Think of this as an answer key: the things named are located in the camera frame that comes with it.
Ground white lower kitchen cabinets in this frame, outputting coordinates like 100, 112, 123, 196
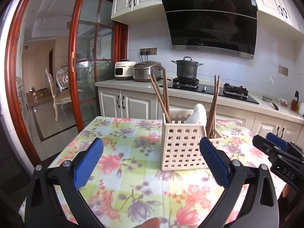
95, 79, 304, 148

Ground operator hand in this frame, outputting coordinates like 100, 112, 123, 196
134, 217, 161, 228

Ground chopsticks in basket right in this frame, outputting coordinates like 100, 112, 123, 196
206, 76, 220, 138

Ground black gas stove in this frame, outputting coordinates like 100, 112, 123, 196
167, 77, 259, 105

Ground white perforated utensil basket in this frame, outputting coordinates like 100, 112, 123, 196
160, 108, 224, 172

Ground white dining chair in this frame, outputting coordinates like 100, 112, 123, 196
45, 68, 72, 122

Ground chopstick in basket left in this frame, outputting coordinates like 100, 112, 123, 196
148, 68, 172, 124

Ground black cooking pot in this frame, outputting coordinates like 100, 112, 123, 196
171, 57, 203, 79

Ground black range hood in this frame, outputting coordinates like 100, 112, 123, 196
162, 0, 258, 60

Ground silver rice cooker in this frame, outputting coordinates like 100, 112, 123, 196
133, 60, 164, 82

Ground white small appliance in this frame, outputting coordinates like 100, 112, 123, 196
114, 59, 136, 80

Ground wall power outlet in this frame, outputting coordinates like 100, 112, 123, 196
140, 47, 157, 56

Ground red wooden door frame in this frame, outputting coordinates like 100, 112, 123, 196
4, 0, 128, 165

